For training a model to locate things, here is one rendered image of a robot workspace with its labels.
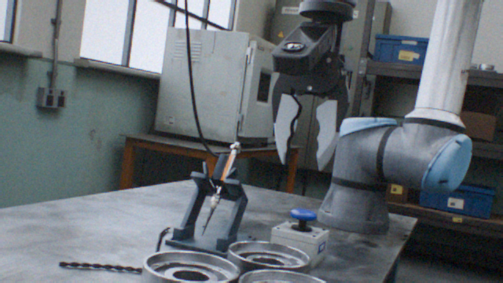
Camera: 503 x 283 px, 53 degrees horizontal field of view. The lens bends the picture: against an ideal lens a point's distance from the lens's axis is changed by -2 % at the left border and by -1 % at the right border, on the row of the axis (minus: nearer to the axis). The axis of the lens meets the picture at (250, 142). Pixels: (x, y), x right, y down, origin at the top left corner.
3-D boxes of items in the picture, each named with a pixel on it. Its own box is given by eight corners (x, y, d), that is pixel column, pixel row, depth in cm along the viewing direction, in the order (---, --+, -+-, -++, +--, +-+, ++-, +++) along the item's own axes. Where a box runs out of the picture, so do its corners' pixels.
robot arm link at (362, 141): (349, 174, 116) (357, 115, 116) (404, 185, 108) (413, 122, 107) (320, 174, 107) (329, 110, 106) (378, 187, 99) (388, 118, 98)
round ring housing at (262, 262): (273, 267, 71) (277, 239, 71) (324, 295, 63) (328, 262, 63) (208, 273, 65) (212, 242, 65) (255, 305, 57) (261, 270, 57)
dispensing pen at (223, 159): (189, 227, 75) (226, 134, 83) (197, 238, 78) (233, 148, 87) (203, 230, 74) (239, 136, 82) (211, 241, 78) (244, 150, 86)
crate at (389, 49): (440, 74, 413) (444, 47, 411) (441, 68, 377) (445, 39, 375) (376, 67, 430) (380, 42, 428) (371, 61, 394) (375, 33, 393)
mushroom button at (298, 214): (308, 248, 75) (313, 214, 75) (283, 241, 77) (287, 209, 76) (315, 242, 79) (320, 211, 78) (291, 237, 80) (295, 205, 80)
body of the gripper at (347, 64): (350, 104, 71) (363, 16, 70) (336, 100, 63) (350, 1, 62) (299, 97, 74) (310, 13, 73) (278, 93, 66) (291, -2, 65)
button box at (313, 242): (313, 269, 73) (318, 236, 73) (267, 257, 76) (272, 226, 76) (327, 256, 81) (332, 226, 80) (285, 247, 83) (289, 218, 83)
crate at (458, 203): (490, 214, 396) (495, 186, 395) (490, 221, 362) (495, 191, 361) (423, 201, 419) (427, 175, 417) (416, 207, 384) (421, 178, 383)
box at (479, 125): (502, 145, 357) (511, 91, 354) (427, 134, 376) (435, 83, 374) (498, 145, 396) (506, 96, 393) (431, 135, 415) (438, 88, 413)
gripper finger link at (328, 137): (349, 168, 69) (346, 100, 69) (339, 170, 64) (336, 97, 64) (327, 168, 70) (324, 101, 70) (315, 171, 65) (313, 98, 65)
